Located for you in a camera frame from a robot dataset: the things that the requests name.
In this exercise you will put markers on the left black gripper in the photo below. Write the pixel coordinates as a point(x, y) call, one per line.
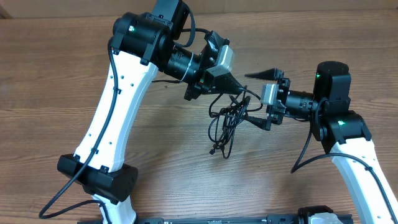
point(205, 84)

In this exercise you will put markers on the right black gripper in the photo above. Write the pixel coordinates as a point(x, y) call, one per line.
point(272, 74)

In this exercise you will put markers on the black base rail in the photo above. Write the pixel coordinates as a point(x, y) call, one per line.
point(270, 219)

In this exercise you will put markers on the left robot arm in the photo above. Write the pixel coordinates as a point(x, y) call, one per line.
point(140, 47)

